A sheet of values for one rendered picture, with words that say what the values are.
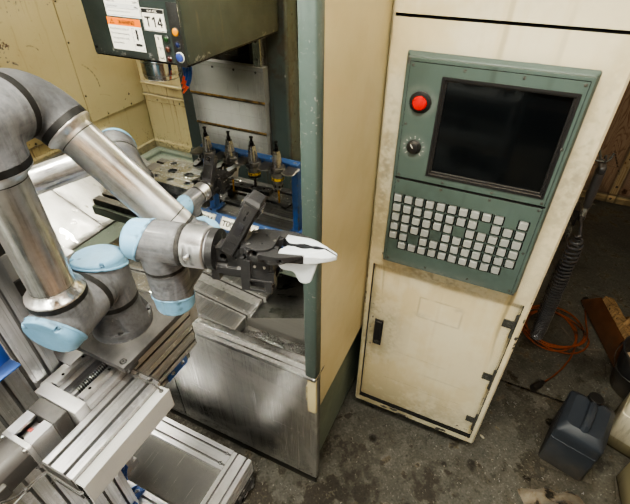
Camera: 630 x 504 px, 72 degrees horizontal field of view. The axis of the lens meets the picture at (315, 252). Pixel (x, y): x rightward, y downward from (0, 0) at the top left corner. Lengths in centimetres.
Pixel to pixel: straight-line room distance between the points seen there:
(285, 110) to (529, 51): 139
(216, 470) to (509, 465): 132
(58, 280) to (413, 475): 175
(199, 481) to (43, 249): 133
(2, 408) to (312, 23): 110
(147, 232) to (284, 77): 164
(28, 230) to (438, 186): 104
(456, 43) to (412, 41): 11
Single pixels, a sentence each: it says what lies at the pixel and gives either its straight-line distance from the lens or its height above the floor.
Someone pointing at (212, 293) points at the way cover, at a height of 73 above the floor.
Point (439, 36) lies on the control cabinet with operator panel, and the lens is 128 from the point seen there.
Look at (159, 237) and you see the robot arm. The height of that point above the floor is 159.
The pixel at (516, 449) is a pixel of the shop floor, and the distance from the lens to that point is 246.
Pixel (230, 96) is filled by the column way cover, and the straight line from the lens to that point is 245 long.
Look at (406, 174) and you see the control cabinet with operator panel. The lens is 137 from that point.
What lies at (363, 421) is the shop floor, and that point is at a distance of 235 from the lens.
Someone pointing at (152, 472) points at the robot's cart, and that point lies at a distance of 209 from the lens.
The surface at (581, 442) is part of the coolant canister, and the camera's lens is 229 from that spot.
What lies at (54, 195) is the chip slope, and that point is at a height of 76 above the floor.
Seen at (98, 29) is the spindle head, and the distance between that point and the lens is 197.
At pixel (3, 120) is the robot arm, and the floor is 176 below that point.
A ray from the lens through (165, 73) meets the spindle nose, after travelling 202.
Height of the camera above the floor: 201
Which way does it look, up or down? 38 degrees down
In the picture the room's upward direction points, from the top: straight up
